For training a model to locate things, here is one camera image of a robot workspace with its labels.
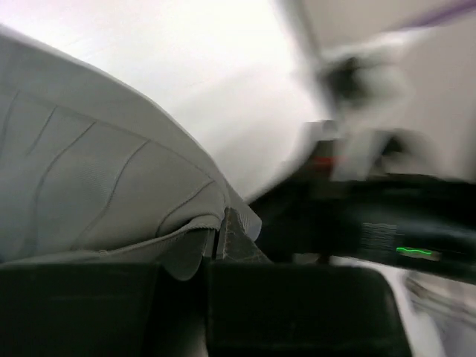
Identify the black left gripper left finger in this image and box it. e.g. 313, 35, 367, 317
0, 262, 209, 357

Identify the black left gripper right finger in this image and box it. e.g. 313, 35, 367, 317
208, 263, 411, 357

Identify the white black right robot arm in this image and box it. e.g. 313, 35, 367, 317
251, 28, 475, 283

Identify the grey pleated skirt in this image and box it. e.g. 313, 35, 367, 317
1, 27, 267, 280

